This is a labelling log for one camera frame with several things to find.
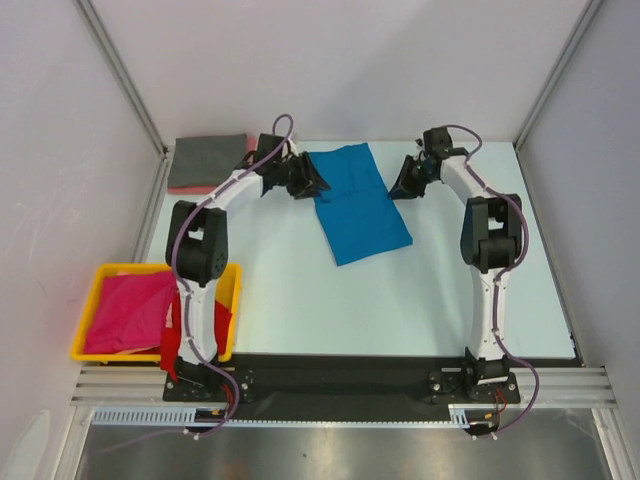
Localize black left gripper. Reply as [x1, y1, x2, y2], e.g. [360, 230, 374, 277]
[274, 152, 331, 201]

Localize blue t-shirt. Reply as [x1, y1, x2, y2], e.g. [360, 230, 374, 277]
[310, 143, 413, 266]

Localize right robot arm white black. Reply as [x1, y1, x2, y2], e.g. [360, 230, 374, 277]
[389, 154, 528, 401]

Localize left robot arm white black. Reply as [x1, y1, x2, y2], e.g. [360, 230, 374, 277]
[166, 152, 330, 400]

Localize folded salmon pink t-shirt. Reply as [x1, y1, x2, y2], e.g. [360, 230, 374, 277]
[166, 135, 259, 196]

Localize folded grey t-shirt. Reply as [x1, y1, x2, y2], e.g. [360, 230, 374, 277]
[168, 132, 250, 190]

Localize yellow plastic bin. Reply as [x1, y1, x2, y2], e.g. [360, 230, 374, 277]
[69, 262, 245, 363]

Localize red t-shirt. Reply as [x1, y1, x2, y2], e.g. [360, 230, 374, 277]
[159, 294, 234, 381]

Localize magenta t-shirt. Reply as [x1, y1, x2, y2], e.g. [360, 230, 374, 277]
[83, 271, 176, 355]

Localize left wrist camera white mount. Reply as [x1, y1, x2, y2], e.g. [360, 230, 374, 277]
[253, 133, 298, 165]

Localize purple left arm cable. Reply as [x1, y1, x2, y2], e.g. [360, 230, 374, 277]
[169, 114, 296, 436]

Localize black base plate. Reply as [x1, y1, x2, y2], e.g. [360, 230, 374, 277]
[162, 354, 521, 414]

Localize right aluminium frame post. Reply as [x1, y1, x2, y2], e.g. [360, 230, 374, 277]
[513, 0, 606, 152]

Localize grey slotted cable duct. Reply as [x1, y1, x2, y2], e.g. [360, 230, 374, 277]
[93, 404, 498, 429]

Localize aluminium front rail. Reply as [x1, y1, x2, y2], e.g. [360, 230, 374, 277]
[71, 366, 617, 409]

